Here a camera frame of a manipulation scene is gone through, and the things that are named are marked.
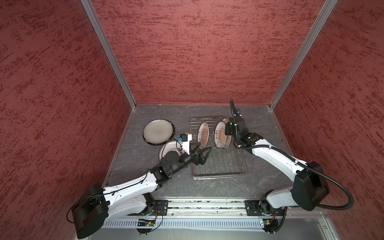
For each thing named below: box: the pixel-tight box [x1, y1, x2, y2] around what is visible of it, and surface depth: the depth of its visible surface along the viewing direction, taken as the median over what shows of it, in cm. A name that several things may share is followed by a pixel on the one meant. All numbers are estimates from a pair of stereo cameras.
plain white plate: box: [143, 119, 173, 144], surface depth 106 cm
